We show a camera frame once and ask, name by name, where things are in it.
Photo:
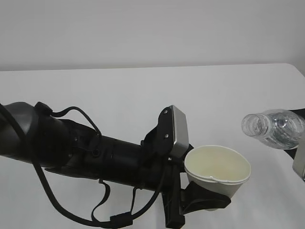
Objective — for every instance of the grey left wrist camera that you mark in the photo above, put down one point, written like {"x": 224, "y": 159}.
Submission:
{"x": 170, "y": 136}

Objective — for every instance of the clear green-label water bottle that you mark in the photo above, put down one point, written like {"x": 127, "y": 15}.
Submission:
{"x": 267, "y": 127}

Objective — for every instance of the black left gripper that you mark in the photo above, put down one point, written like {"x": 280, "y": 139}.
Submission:
{"x": 192, "y": 198}

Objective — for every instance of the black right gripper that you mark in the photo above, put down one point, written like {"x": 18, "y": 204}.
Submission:
{"x": 294, "y": 131}

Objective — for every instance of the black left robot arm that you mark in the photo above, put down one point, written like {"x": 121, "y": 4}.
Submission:
{"x": 44, "y": 138}

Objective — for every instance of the white paper cup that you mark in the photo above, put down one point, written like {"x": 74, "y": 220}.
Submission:
{"x": 217, "y": 168}

